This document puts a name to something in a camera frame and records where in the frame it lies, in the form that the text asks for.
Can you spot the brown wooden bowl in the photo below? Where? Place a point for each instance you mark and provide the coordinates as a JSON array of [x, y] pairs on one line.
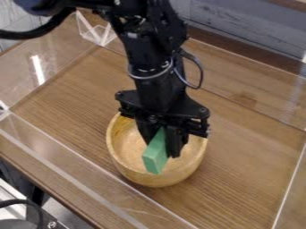
[[126, 147]]

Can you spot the green rectangular block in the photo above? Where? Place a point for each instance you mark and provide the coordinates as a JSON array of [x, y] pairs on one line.
[[154, 156]]

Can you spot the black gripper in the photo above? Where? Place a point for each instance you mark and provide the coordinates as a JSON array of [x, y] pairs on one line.
[[159, 103]]

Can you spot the clear acrylic corner bracket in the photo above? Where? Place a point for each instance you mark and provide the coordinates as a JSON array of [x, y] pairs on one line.
[[98, 34]]

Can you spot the clear acrylic tray walls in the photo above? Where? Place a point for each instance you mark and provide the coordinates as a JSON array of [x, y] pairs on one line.
[[238, 180]]

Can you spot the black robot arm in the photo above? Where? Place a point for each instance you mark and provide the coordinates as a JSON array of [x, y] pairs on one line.
[[152, 34]]

